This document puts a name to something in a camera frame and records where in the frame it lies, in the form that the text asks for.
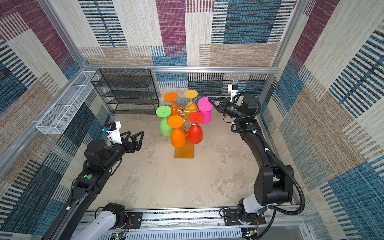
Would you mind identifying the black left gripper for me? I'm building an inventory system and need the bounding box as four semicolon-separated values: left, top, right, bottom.
102;130;143;173

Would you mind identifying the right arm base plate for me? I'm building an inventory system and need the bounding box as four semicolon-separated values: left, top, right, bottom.
220;208;267;226

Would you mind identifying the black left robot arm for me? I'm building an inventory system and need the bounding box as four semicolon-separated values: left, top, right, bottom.
42;131;145;240

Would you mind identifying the front orange wine glass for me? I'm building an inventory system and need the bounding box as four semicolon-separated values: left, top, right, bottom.
168;116;187;148

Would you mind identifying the black mesh shelf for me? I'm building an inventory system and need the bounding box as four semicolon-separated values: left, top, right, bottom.
91;69;160;115

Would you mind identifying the yellow wine glass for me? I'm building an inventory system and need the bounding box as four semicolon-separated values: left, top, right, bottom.
184;90;198;119

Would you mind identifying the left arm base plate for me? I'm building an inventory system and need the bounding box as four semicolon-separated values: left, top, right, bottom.
110;212;143;230

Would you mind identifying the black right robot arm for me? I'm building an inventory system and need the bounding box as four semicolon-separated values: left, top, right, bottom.
209;94;306;224

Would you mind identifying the aluminium front rail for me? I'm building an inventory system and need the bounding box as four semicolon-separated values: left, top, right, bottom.
56;206;313;240

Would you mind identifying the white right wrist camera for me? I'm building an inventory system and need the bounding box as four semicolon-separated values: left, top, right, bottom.
228;84;242;104

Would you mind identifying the orange wine glass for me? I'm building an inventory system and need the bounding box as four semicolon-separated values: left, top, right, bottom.
168;116;187;148
164;92;181;117

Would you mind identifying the back orange wine glass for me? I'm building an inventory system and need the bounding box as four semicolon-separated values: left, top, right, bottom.
164;92;181;117

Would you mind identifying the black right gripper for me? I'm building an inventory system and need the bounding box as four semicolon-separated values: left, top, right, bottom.
208;96;244;120

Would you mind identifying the orange wooden rack base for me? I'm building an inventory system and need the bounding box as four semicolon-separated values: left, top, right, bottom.
174;141;194;159

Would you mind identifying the green wine glass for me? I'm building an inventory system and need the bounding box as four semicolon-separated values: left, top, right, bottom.
156;106;174;137

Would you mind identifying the white mesh wall basket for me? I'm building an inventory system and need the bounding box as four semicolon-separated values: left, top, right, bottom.
36;71;96;135

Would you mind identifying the red wine glass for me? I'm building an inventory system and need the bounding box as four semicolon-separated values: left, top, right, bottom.
188;112;204;145

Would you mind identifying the pink wine glass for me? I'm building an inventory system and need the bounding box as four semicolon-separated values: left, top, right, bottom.
198;98;213;125

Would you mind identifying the gold wire glass rack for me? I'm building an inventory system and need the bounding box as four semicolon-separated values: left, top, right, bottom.
171;107;197;136

